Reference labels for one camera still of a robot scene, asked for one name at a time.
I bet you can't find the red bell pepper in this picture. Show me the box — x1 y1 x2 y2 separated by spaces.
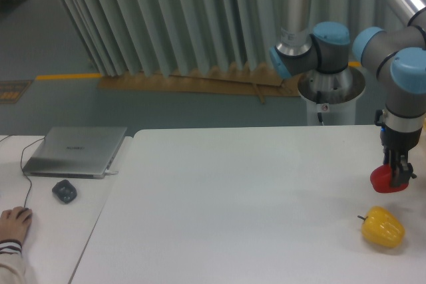
370 164 409 194

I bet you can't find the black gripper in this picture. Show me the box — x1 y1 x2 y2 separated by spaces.
380 126 421 188

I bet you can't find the yellow bell pepper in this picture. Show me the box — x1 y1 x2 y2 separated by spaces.
357 206 405 248

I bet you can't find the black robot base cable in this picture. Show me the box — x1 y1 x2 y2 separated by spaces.
316 90 325 126

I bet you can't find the silver closed laptop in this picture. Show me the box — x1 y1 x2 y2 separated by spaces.
23 126 127 179

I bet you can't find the striped cream sleeve forearm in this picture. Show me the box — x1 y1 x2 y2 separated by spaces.
1 239 27 284

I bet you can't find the black mouse cable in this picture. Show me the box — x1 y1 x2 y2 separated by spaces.
0 134 47 210

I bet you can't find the person's right hand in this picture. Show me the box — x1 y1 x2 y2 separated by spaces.
0 206 32 245

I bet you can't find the pale green folding curtain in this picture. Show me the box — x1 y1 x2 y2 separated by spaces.
45 0 426 77

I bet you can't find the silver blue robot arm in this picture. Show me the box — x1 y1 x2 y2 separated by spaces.
270 0 425 194

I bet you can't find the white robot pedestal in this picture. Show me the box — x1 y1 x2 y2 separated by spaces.
299 90 363 126

